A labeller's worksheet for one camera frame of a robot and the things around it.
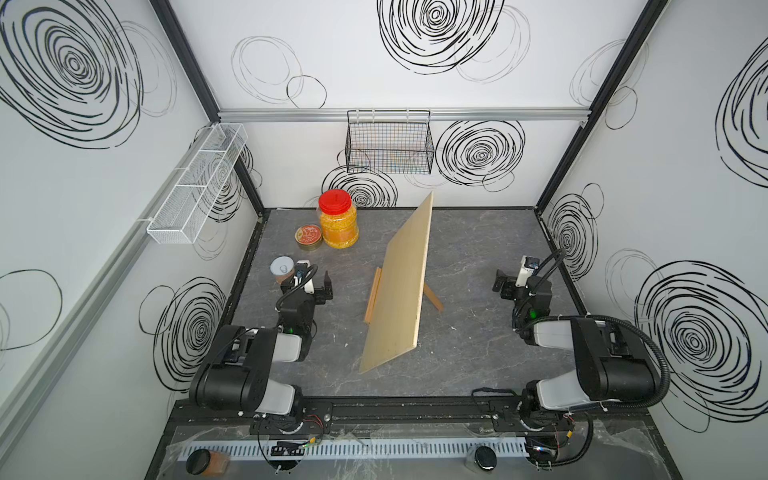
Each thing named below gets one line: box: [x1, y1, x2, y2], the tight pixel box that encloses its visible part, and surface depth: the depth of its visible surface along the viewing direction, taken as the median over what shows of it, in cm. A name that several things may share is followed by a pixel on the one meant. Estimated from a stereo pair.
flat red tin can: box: [294, 224, 323, 251], surface depth 110 cm
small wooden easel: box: [364, 267, 444, 325], surface depth 91 cm
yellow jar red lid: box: [318, 189, 359, 250], surface depth 103 cm
